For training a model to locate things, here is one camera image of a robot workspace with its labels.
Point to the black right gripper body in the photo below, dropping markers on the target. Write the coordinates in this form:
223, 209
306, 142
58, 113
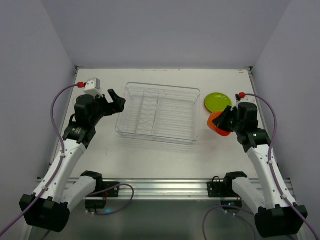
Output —
227, 119

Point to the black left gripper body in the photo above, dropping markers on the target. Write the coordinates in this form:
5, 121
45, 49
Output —
107, 104

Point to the orange plastic cup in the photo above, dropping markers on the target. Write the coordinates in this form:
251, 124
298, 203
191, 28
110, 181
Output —
213, 123

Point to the green plastic plate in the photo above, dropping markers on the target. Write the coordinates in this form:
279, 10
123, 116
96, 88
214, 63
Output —
217, 102

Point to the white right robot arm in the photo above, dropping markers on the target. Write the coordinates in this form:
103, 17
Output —
276, 212

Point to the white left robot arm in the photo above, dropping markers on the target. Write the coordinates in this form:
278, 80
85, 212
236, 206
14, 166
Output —
51, 203

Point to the black left finger, left gripper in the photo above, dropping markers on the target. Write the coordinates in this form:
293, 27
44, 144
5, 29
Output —
118, 103

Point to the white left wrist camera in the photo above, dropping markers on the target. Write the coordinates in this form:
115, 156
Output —
91, 87

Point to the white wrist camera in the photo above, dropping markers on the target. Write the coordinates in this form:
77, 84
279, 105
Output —
244, 98
91, 87

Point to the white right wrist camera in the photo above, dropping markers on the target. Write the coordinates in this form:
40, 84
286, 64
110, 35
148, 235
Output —
244, 98

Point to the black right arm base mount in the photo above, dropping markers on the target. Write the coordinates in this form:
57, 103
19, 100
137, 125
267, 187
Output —
216, 188

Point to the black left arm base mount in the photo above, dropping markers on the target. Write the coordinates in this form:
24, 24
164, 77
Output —
98, 201

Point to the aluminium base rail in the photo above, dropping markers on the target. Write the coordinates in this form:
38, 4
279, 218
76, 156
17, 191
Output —
168, 189

